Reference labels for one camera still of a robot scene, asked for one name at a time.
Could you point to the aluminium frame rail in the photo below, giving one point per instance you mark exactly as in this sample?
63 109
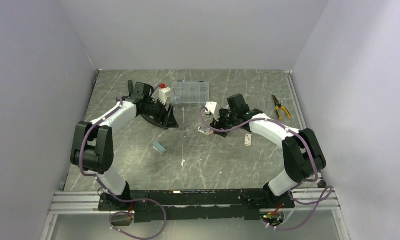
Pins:
92 202

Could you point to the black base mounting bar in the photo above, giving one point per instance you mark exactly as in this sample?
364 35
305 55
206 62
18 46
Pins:
193 213

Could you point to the clear plastic organizer box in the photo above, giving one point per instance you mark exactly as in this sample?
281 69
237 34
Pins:
189 93

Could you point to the blue mini stapler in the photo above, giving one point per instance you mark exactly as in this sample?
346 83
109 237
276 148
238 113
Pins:
158 147

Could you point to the pink mini stapler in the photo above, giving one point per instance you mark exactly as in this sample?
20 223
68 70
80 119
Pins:
204 130

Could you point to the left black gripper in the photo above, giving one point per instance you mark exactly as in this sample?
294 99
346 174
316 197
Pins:
166 119

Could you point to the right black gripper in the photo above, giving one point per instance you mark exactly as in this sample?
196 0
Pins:
219 124

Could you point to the white staple box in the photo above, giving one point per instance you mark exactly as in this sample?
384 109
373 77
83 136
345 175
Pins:
247 140

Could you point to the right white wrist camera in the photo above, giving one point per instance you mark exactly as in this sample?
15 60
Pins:
212 109

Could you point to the yellow black pliers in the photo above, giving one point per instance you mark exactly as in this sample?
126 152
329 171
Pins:
278 107

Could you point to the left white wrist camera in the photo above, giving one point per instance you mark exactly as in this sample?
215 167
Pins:
164 93

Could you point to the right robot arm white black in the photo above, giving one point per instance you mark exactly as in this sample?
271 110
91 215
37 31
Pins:
302 155

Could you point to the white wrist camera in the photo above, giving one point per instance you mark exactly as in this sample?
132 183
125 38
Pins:
212 109
164 93

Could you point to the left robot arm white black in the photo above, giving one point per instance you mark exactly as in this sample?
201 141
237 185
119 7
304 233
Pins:
92 148

